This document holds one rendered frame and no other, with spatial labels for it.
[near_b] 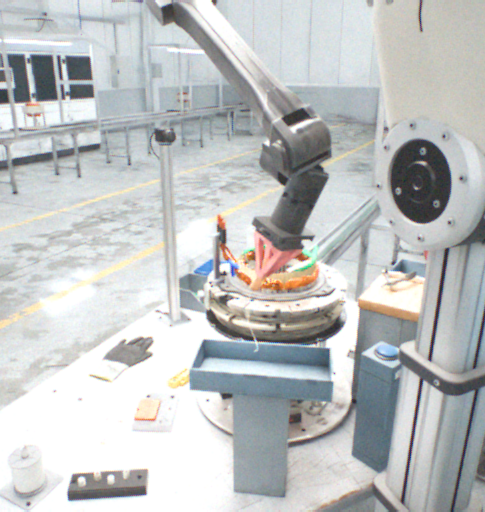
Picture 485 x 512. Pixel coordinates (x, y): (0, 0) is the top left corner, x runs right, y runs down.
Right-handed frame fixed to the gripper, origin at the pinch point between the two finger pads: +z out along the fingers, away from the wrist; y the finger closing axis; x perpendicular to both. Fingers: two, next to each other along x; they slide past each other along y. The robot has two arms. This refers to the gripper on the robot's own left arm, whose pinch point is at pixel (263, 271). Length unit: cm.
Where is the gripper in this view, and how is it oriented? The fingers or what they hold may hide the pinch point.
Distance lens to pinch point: 84.4
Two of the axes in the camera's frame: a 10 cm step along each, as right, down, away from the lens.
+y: -6.4, 0.7, -7.6
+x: 6.6, 5.4, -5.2
